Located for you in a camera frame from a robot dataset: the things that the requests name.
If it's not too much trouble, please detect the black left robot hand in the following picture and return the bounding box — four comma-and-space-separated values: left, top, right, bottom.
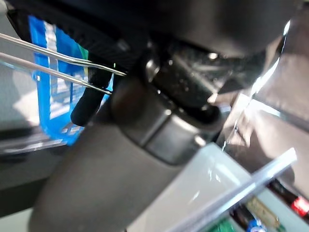
7, 0, 300, 232

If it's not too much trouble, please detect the blue plastic shopping basket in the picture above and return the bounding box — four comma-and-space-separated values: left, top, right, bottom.
28, 15, 114, 147

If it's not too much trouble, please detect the green sprite bottle yellow cap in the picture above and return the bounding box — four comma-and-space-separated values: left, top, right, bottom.
79, 47, 90, 65

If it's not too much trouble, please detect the chrome wire basket handle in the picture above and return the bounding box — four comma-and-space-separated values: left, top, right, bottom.
0, 32, 126, 95

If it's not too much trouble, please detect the clear shelf edge strip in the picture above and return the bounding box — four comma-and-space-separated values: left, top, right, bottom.
166, 147, 298, 232

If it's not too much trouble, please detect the large pepsi cola bottle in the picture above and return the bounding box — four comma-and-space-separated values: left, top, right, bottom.
230, 197, 282, 232

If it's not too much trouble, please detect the clear plastic bag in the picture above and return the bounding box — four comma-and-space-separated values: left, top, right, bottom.
216, 9, 309, 155

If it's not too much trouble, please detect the coca cola bottle red label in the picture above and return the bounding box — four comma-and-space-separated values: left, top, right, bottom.
265, 178, 309, 218

